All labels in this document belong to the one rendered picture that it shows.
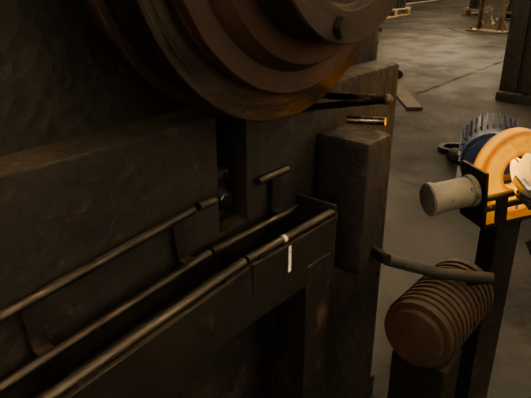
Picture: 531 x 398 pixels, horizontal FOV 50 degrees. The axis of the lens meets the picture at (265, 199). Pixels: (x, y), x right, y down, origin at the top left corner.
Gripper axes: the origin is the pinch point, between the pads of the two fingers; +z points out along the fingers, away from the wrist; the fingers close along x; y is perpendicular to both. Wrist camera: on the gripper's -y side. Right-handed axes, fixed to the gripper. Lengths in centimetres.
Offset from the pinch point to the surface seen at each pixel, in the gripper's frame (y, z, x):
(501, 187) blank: -2.7, -2.2, 3.4
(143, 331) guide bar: 8, -29, 68
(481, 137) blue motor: -79, 113, -90
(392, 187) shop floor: -116, 126, -61
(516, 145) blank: 4.6, 0.2, 1.8
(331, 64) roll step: 25.6, -6.3, 42.0
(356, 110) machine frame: 5.8, 13.1, 27.0
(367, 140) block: 9.4, -1.0, 31.4
